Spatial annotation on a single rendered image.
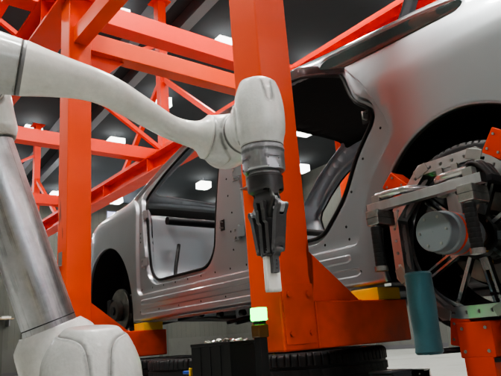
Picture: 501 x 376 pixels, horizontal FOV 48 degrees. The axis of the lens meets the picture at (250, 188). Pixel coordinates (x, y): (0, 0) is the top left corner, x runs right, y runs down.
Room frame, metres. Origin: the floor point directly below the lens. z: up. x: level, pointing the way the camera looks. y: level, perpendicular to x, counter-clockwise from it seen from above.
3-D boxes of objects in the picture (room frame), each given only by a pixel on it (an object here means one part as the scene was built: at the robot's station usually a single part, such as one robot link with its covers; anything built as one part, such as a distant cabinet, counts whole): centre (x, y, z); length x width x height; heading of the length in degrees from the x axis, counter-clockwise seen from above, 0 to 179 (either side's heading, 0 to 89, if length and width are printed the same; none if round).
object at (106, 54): (4.36, 0.08, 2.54); 2.58 x 0.12 x 0.42; 129
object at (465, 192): (1.58, -0.64, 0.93); 0.09 x 0.05 x 0.05; 129
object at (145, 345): (3.71, 0.88, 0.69); 0.52 x 0.17 x 0.35; 129
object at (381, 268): (1.83, -0.40, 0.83); 0.04 x 0.04 x 0.16
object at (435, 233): (1.80, -0.64, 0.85); 0.21 x 0.14 x 0.14; 129
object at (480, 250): (1.56, -0.62, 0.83); 0.04 x 0.04 x 0.16
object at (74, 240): (3.48, 1.16, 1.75); 0.19 x 0.19 x 2.45; 39
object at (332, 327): (2.21, -0.34, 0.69); 0.52 x 0.17 x 0.35; 129
